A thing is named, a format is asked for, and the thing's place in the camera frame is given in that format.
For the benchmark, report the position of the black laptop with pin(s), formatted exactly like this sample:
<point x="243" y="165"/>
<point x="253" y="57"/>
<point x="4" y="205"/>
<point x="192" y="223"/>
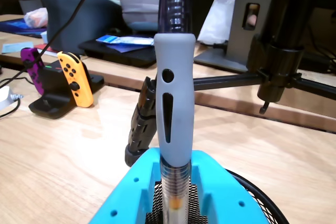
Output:
<point x="118" y="56"/>

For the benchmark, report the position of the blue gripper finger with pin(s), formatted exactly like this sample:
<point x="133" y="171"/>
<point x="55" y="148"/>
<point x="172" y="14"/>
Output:
<point x="126" y="197"/>
<point x="228" y="197"/>

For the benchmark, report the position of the wooden desk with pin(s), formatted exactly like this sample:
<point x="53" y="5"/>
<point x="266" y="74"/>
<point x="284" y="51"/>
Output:
<point x="118" y="74"/>

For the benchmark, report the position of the black controller charging dock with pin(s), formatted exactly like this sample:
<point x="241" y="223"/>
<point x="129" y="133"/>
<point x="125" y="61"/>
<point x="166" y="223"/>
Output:
<point x="50" y="103"/>

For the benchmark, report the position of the grey grip retractable pen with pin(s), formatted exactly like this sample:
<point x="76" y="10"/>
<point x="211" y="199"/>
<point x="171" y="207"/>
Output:
<point x="174" y="90"/>

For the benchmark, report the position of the white plastic sheet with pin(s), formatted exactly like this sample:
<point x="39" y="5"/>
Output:
<point x="215" y="22"/>

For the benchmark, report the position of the black mesh pen holder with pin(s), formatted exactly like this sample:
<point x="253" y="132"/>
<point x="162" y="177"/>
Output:
<point x="265" y="208"/>

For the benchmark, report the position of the light blue paper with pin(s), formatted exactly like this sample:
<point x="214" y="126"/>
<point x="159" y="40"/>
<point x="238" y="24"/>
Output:
<point x="17" y="47"/>

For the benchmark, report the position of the grey monitor stand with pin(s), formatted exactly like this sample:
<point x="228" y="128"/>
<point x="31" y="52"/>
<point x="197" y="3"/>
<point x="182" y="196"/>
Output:
<point x="237" y="37"/>

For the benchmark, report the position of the clear plastic bag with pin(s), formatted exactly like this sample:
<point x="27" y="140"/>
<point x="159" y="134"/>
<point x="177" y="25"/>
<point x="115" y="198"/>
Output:
<point x="36" y="18"/>

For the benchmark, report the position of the purple game controller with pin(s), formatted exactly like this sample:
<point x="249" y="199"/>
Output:
<point x="32" y="69"/>

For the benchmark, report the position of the blue white paper packet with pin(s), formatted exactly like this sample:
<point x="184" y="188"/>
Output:
<point x="126" y="40"/>

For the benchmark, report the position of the orange game controller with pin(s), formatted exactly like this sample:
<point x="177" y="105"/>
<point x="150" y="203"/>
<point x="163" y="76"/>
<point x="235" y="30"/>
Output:
<point x="76" y="79"/>

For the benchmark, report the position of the white charger plug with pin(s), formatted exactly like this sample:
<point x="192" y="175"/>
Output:
<point x="5" y="96"/>

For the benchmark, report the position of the dark blue mat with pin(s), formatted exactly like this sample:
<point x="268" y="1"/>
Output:
<point x="18" y="28"/>

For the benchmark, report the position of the grey-green cushion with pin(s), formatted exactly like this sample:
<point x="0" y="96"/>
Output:
<point x="86" y="11"/>

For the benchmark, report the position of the black tripod stand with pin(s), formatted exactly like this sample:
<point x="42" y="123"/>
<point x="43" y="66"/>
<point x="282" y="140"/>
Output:
<point x="278" y="77"/>

